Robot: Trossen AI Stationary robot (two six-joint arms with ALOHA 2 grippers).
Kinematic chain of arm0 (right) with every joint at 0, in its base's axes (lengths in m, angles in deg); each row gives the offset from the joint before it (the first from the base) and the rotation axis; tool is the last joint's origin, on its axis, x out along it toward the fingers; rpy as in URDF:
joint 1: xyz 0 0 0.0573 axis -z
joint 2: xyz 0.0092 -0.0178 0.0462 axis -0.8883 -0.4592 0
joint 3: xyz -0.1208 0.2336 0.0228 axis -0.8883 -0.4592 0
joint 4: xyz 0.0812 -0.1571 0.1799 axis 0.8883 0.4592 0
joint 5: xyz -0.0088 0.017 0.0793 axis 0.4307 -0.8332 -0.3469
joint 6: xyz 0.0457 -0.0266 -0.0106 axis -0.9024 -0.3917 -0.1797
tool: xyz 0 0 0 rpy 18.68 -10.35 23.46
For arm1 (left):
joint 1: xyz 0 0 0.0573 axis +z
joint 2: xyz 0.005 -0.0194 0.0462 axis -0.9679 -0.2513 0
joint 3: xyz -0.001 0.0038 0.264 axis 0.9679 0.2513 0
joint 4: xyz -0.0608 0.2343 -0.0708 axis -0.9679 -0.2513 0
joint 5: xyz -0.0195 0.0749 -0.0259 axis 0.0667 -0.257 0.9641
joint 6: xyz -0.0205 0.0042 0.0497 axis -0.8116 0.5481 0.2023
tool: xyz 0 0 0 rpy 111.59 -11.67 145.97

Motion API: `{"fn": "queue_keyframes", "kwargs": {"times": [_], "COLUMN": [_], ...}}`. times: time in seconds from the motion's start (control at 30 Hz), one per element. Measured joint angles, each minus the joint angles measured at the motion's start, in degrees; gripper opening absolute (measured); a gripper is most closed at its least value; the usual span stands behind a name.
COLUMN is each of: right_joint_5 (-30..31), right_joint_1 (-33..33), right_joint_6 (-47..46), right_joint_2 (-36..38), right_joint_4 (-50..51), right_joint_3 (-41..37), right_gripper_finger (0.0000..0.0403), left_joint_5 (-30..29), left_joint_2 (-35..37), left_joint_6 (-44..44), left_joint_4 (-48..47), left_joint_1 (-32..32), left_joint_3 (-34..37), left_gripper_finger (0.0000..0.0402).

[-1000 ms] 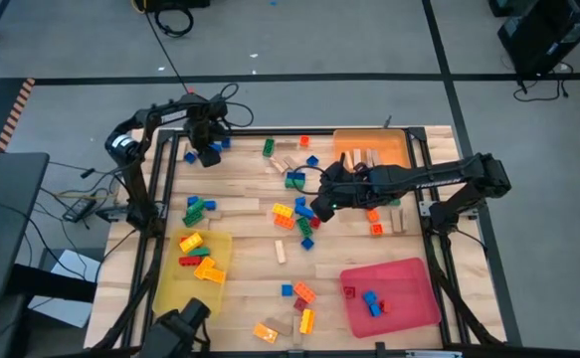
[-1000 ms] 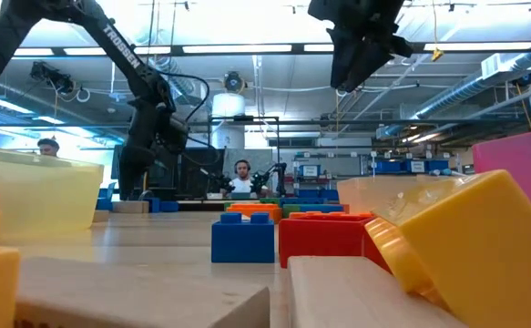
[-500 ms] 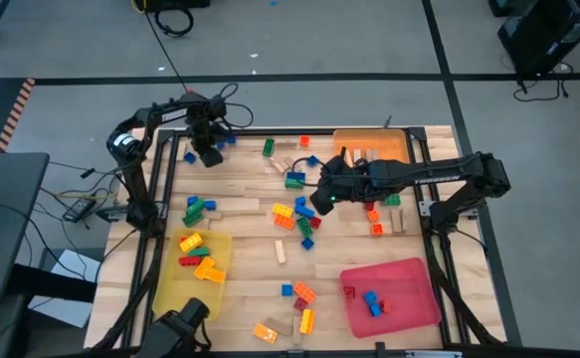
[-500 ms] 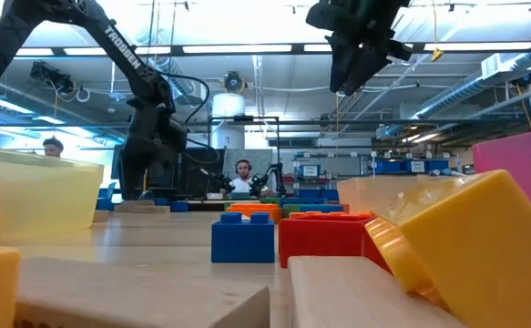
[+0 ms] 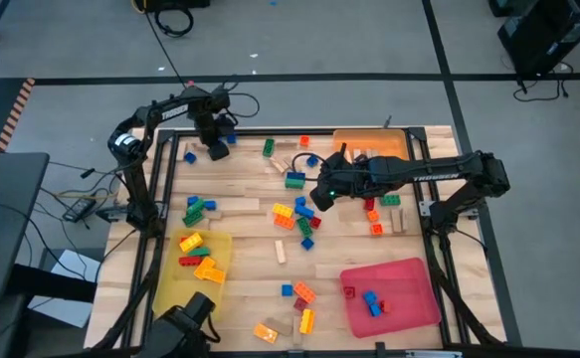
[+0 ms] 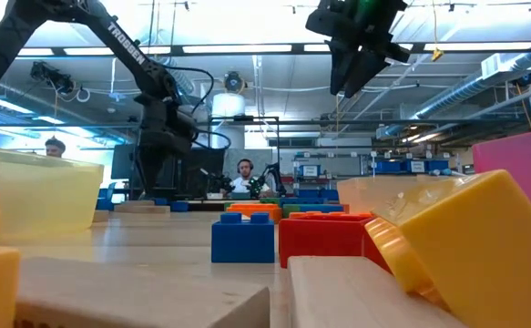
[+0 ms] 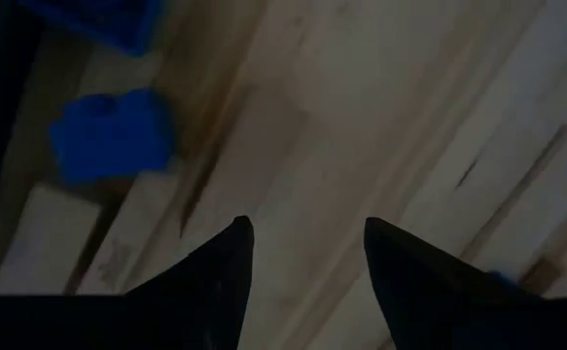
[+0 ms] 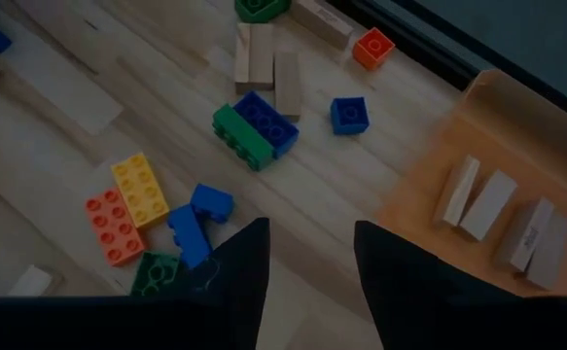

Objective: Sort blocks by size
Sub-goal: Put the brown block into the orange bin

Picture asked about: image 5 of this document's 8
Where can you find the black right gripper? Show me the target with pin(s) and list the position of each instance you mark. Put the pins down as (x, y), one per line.
(346, 174)

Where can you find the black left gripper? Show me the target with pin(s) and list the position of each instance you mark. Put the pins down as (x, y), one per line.
(210, 126)

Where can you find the blue small brick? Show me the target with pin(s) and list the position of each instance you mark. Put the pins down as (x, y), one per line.
(193, 200)
(210, 205)
(287, 290)
(190, 158)
(232, 139)
(375, 310)
(308, 243)
(369, 297)
(300, 201)
(312, 161)

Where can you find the yellow long brick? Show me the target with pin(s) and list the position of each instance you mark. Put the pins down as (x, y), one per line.
(282, 210)
(190, 242)
(307, 321)

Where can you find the orange long brick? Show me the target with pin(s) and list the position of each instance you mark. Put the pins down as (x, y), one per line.
(182, 240)
(304, 292)
(285, 222)

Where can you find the green long brick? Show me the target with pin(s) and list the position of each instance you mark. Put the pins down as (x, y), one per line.
(294, 185)
(268, 147)
(390, 200)
(192, 219)
(197, 207)
(305, 227)
(200, 252)

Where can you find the red long brick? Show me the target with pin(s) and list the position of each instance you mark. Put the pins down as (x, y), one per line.
(190, 261)
(369, 205)

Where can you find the yellow-orange long brick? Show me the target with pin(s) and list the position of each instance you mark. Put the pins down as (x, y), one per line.
(204, 267)
(216, 276)

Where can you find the dark red small brick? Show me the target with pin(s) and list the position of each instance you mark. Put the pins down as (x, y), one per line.
(349, 292)
(300, 304)

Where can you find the light orange small brick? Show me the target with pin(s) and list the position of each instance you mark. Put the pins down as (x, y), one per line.
(265, 333)

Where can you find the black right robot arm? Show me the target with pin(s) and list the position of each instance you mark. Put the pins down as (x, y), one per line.
(434, 174)

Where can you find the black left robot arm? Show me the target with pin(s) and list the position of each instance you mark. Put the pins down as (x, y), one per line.
(135, 184)

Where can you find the orange translucent bin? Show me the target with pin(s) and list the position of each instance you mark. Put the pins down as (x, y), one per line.
(389, 144)

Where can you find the blue long brick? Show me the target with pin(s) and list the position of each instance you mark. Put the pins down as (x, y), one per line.
(296, 176)
(305, 212)

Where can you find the loose toy bricks on table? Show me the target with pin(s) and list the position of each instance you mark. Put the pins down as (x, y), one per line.
(279, 132)

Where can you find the yellow translucent bin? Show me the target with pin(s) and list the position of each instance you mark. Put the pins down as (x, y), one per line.
(180, 288)

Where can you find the pink translucent bin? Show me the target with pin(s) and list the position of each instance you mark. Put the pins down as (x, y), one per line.
(409, 288)

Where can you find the black equipment box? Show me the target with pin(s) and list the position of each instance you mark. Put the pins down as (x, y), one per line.
(180, 4)
(501, 6)

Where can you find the black jointed device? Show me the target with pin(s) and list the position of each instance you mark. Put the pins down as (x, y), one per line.
(180, 328)

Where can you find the wooden block with Jenga print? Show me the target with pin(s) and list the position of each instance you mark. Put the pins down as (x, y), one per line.
(278, 326)

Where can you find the black beam with light strips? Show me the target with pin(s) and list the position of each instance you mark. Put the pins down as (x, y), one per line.
(434, 354)

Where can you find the black equipment case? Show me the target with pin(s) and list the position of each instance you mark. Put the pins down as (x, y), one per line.
(543, 35)

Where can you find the black side desk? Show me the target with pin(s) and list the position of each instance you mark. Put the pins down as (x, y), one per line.
(1, 224)

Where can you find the black frame clamp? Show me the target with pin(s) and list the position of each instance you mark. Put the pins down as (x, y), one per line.
(388, 122)

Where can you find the grey metal bracket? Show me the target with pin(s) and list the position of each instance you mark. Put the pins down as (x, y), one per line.
(426, 206)

